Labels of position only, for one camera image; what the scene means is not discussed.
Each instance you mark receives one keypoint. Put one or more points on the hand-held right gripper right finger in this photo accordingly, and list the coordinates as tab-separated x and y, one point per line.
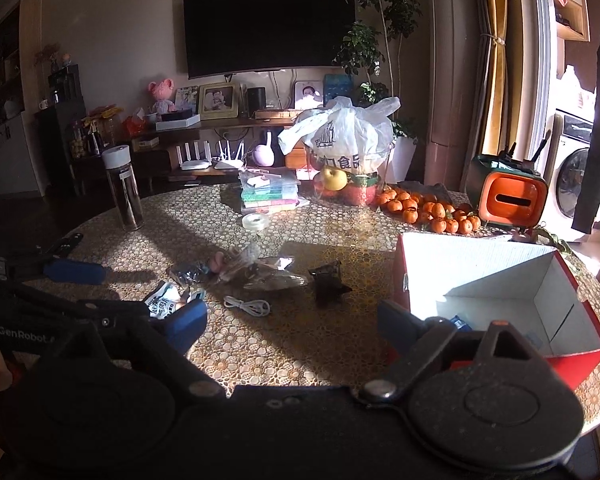
395	324

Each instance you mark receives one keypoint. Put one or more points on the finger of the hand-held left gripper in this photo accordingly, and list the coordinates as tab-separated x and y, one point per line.
120	310
75	272

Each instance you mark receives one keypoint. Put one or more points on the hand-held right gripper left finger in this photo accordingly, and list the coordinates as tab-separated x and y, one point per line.
187	321

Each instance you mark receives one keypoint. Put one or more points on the white snack packet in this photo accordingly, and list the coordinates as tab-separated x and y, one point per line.
159	304

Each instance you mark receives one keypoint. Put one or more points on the silver foil packet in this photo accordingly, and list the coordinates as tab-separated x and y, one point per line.
190	275

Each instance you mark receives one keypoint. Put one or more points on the black snack packet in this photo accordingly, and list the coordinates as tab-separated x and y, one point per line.
330	282

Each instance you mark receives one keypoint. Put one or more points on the clear bag of cotton swabs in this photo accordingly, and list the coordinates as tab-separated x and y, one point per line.
275	275

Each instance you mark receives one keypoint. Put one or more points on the red cardboard box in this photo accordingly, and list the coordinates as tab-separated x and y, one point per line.
480	270

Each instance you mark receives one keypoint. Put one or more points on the clear tape roll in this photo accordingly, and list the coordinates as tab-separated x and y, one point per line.
256	221

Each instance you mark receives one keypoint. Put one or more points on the blue white packet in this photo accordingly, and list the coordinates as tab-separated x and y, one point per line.
458	321

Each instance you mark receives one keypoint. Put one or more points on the crumpled clear plastic bag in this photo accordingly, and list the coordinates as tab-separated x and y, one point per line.
240	260

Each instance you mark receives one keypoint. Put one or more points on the clear bottle with white cap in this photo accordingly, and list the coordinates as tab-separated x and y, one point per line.
124	195

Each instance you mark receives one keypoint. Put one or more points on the pile of tangerines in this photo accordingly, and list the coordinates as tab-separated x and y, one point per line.
430	210

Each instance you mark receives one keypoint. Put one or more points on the glass fruit bowl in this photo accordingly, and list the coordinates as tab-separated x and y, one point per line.
360	190

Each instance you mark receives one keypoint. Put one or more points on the dark stone tray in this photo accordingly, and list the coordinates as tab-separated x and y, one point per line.
425	187

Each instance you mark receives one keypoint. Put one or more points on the dark side cabinet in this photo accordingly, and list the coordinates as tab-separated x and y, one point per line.
60	130

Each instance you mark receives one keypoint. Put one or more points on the yellow apple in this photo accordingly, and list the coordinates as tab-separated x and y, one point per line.
335	179

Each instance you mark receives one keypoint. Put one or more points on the white router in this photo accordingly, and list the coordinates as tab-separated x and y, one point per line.
195	157
229	157

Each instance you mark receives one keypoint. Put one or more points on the white plant pot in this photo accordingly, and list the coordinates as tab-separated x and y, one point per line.
401	160

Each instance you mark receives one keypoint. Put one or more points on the orange tissue box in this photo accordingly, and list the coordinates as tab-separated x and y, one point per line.
510	200

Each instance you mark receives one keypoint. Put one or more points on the green white work gloves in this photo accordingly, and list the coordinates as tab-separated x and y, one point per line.
550	240

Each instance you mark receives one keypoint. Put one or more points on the flat white box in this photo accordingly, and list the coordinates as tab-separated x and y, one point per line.
177	121

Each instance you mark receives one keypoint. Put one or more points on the purple swan lamp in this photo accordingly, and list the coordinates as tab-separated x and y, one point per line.
264	152

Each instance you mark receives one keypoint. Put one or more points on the wooden drawer chest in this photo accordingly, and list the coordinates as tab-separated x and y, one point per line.
294	159

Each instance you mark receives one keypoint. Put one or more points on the wooden tv console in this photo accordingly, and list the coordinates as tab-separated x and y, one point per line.
215	127

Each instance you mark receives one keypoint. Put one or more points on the pink plush elephant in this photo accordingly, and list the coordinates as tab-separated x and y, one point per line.
161	95

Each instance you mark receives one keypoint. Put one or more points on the white plastic bag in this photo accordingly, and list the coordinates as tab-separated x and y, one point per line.
345	127

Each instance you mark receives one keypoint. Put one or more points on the framed photo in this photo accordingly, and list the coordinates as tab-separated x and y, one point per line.
218	101

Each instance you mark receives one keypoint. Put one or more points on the black speaker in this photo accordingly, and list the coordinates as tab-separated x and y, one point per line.
255	101

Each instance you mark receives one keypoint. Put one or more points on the white washing machine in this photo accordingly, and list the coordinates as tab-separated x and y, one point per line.
570	170

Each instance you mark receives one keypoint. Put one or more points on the blue tissue pack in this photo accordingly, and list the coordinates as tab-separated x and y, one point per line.
338	87

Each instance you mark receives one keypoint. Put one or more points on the beige floor air conditioner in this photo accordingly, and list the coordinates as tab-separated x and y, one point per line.
452	60

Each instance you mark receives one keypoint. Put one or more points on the hanging black clothes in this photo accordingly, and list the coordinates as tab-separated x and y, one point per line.
597	135

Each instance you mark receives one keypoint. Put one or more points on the tall green houseplant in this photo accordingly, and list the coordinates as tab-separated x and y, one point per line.
375	45

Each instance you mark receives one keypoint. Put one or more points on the yellow curtain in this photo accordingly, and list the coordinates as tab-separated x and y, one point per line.
495	60

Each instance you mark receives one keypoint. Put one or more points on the black television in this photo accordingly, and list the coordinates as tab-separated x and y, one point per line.
270	25

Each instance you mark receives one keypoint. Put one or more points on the wooden balcony shelf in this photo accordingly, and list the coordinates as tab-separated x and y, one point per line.
572	10

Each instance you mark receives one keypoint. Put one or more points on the baby photo frame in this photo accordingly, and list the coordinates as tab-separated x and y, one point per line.
309	94

